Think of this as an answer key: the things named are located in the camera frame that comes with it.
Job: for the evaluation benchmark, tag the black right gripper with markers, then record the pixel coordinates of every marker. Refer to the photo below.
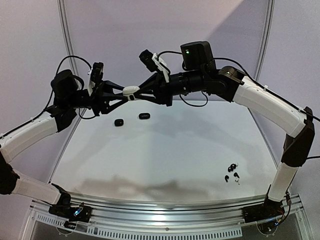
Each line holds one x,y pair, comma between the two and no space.
166,91

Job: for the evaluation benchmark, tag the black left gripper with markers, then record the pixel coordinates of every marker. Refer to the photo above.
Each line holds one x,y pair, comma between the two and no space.
101,97

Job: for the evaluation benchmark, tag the white earbud charging case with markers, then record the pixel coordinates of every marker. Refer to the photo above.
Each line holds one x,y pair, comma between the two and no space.
129,92

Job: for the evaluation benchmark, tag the black glossy charging case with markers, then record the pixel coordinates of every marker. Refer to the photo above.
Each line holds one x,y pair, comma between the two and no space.
118,122

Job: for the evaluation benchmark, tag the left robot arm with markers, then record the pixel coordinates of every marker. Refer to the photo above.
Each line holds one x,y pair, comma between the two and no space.
70,94

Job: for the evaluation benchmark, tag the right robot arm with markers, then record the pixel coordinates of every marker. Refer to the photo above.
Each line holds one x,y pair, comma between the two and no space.
234,85

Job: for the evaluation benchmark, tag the black oval charging case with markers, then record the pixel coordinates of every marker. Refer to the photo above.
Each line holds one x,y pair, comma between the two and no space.
144,116

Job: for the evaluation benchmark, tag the black earbud middle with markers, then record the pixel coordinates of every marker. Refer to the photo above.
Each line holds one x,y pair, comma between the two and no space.
229,169

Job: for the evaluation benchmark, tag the black earbud upper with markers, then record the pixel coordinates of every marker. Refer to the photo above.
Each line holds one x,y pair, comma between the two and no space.
233,166

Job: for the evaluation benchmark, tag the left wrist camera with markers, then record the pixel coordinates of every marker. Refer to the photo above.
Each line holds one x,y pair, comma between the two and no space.
96,75

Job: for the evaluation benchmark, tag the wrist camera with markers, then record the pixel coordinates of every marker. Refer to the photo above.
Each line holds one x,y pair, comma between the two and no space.
96,75
154,63

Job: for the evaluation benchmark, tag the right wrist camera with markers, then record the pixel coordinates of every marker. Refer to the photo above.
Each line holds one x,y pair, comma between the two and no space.
154,63

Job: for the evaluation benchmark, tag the aluminium frame post left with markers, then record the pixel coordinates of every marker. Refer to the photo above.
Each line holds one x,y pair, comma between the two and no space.
62,11

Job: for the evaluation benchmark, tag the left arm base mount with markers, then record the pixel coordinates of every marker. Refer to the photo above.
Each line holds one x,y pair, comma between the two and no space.
77,213

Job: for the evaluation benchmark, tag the aluminium front rail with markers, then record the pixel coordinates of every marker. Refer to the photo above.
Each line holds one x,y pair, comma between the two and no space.
114,219

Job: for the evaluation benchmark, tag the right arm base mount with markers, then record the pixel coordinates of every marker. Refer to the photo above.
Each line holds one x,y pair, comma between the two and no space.
267,210

